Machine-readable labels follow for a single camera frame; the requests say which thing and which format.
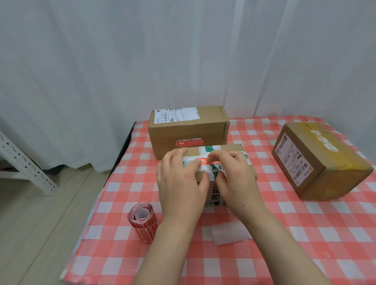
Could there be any person's right hand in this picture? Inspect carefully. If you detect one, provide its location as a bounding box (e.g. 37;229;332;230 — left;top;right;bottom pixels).
207;149;266;221

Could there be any person's left hand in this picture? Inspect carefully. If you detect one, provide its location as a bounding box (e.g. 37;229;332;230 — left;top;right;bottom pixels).
156;147;211;220

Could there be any small box with green-white tape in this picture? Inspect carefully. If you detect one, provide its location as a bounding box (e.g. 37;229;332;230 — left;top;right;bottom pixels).
157;143;258;208

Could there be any person's left forearm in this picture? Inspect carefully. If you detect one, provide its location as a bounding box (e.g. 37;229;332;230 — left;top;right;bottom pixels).
132;216;204;285

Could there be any person's right forearm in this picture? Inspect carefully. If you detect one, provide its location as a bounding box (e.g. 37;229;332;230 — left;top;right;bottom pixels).
234;214;333;285

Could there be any white backing paper piece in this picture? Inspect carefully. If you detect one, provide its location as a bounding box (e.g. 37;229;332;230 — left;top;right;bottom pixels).
210;220;253;246

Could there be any long cardboard box white label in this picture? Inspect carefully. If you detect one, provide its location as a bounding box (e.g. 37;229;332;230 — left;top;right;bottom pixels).
148;106;230;161

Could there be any roll of red stickers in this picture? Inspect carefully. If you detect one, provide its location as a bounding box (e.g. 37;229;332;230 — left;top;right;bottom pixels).
127;202;160;244

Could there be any red white checkered tablecloth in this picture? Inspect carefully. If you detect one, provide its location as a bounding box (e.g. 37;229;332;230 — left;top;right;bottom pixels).
60;115;376;285

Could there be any cardboard box with yellow tape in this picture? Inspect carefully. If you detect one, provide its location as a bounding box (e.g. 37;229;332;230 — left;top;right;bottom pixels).
271;122;374;202

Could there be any white curtain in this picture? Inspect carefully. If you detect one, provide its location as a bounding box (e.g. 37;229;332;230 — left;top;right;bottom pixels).
0;0;376;174

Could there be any white perforated metal rack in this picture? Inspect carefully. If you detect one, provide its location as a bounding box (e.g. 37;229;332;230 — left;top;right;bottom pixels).
0;130;59;196

